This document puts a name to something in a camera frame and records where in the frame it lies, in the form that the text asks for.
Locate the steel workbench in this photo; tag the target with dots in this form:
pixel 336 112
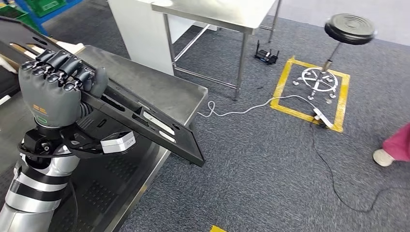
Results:
pixel 153 83

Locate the black round chrome stool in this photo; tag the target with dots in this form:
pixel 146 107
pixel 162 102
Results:
pixel 350 28

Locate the black router with antennas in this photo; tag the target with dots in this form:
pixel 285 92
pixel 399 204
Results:
pixel 266 57

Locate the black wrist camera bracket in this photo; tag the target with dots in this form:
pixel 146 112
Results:
pixel 80 145

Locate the long black plastic panel part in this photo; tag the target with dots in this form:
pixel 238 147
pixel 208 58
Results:
pixel 189 150

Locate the stainless steel table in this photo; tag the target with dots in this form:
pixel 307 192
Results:
pixel 217 12

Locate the green plastic crate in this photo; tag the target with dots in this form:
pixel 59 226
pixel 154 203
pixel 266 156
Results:
pixel 45 6
pixel 19 16

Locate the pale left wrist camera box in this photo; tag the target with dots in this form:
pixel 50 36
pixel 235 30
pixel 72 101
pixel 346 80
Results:
pixel 118 143

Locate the white cabinet panel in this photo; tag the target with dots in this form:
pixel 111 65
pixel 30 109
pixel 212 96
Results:
pixel 141 38

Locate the person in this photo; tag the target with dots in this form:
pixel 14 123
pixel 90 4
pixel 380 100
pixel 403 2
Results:
pixel 397 144

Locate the white power strip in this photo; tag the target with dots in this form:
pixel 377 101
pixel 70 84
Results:
pixel 323 117

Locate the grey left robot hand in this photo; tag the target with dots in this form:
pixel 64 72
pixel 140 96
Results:
pixel 54 99

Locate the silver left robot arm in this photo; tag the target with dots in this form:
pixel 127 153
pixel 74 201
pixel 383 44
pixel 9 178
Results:
pixel 32 201

